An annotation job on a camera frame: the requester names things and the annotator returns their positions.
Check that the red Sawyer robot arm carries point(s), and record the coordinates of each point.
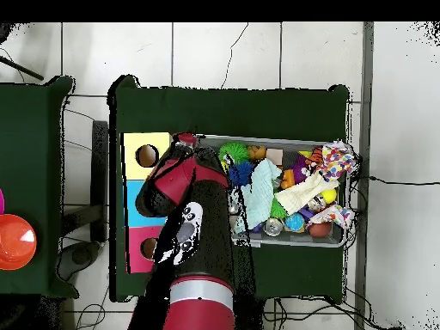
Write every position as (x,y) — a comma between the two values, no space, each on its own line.
(199,206)

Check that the wooden box with three holes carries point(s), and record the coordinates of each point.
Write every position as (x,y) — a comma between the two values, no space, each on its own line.
(130,168)

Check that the shallow clear mesh bin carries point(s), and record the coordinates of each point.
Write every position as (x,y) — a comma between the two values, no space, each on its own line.
(302,240)

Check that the dark green tablecloth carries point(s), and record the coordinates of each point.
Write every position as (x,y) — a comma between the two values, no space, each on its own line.
(240,110)

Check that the mint green knit cloth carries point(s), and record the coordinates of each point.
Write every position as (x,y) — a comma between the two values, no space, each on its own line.
(261,196)

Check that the black floor stand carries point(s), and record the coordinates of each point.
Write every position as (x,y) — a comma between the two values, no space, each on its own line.
(100,179)

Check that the green spiky ball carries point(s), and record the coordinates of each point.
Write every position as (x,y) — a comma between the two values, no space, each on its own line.
(278,209)

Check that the cream cloth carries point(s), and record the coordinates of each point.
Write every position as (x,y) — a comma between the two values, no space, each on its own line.
(309,191)

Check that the dark green side table cloth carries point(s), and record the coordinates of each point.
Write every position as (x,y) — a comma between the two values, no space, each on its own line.
(41,172)

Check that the red-brown ball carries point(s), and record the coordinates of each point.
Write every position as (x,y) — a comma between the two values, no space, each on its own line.
(320,229)

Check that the black tripod leg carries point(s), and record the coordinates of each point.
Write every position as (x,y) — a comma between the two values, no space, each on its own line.
(20,69)

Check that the orange plate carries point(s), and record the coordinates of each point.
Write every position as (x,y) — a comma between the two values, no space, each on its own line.
(14,242)

